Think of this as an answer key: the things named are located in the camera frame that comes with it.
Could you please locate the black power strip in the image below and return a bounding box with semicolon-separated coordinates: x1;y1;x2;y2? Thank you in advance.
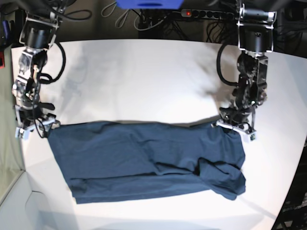
180;9;235;20

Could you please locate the red box at table edge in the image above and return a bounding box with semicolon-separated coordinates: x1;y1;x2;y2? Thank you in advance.
0;51;5;69

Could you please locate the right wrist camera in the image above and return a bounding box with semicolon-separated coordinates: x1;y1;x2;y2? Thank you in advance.
15;127;31;140

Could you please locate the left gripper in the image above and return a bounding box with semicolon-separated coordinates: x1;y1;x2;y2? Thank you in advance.
211;105;256;136

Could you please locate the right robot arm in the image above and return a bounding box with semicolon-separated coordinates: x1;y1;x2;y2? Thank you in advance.
12;0;74;139

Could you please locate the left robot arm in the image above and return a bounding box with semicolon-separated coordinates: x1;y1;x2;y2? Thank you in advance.
214;0;277;141

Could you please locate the white looped cable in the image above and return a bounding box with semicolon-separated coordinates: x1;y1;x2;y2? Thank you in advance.
100;4;131;28

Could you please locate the dark blue t-shirt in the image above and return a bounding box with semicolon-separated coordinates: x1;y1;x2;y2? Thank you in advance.
48;122;246;204

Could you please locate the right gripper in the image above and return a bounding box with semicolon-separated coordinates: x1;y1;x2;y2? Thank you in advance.
15;105;60;138

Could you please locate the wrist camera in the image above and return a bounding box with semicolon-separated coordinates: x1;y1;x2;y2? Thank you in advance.
243;132;257;143
15;127;31;140

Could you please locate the blue plastic bin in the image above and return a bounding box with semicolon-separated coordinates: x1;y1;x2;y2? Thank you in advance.
116;0;183;10

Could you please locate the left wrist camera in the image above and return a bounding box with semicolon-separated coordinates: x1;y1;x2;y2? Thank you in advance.
243;132;257;143

